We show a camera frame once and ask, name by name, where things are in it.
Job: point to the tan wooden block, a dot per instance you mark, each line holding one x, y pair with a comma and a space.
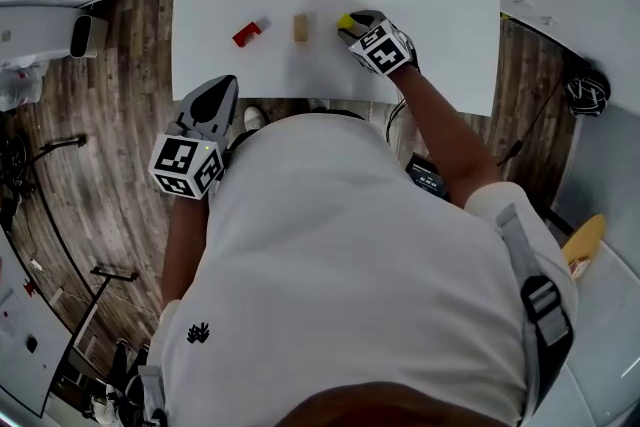
301, 27

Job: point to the black tripod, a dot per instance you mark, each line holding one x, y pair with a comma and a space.
80, 140

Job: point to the pack of water bottles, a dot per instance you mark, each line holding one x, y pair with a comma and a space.
20, 85

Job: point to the white cardboard box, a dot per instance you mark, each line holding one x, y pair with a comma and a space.
35, 32

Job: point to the red block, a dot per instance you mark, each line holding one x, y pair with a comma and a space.
240, 36

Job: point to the white side table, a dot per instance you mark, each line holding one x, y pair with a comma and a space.
20, 365

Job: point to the small red object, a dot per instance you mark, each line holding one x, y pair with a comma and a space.
30, 288

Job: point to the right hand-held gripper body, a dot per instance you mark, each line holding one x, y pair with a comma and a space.
385, 52

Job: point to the person's left white shoe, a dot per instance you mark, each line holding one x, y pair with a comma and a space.
254, 117

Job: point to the small black object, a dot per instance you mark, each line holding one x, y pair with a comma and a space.
32, 344

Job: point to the person's white t-shirt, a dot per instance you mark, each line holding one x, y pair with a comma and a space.
350, 265

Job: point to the person's right forearm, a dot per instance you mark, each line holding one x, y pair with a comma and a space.
445, 135

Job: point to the yellow block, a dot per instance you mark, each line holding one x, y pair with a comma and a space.
345, 21

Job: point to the person's white shoe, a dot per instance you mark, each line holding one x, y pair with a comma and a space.
254, 117
319, 105

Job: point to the black round device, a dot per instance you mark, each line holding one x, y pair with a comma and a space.
12, 155

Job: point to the white space heater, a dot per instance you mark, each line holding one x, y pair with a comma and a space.
82, 36

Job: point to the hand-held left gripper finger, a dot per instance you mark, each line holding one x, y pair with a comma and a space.
227, 120
186, 107

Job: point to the person's right white shoe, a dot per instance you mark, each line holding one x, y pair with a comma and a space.
319, 105

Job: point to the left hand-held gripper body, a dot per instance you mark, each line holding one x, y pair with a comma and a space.
182, 160

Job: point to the person's left forearm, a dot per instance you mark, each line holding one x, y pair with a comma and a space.
182, 250

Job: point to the black light stand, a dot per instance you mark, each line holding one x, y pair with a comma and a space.
115, 274

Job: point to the round yellow table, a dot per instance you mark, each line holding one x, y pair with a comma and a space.
587, 235

